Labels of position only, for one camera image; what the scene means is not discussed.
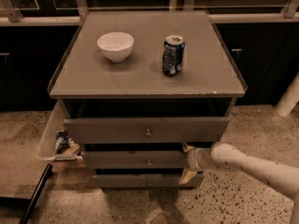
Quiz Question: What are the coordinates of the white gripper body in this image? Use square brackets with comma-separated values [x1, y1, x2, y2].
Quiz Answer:
[187, 147, 213, 172]

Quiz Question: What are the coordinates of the grey top drawer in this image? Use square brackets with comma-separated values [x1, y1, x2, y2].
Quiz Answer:
[64, 117, 229, 144]

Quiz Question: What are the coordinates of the grey drawer cabinet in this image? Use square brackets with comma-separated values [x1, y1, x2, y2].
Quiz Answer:
[49, 11, 246, 177]

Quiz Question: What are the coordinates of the blue soda can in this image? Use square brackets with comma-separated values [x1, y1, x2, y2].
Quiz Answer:
[163, 35, 185, 76]

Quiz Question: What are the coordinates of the white ceramic bowl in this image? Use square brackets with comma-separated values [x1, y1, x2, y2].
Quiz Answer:
[97, 32, 135, 63]

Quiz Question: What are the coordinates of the blue crumpled snack bag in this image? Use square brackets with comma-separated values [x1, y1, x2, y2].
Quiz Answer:
[55, 130, 69, 154]

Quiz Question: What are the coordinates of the clear plastic bin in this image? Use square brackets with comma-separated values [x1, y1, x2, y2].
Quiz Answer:
[37, 104, 85, 170]

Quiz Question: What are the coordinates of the black pole on floor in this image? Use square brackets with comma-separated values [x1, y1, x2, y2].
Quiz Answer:
[19, 164, 53, 224]

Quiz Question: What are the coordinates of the white post at right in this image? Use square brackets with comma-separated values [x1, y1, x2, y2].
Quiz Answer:
[275, 72, 299, 118]

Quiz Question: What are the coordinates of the metal window frame rail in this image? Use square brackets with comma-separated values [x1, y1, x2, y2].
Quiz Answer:
[0, 0, 299, 26]

